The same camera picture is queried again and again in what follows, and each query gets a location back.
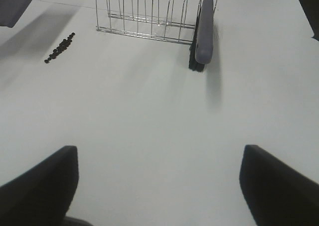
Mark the metal wire dish rack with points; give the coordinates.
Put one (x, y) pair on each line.
(168, 21)

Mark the grey plastic dustpan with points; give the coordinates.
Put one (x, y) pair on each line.
(11, 11)

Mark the grey hand brush black bristles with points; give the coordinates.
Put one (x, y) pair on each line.
(201, 49)

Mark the pile of coffee beans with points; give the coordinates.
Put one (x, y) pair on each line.
(62, 46)

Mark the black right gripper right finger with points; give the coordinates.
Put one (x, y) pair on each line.
(275, 193)

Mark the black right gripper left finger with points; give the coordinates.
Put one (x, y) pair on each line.
(42, 195)

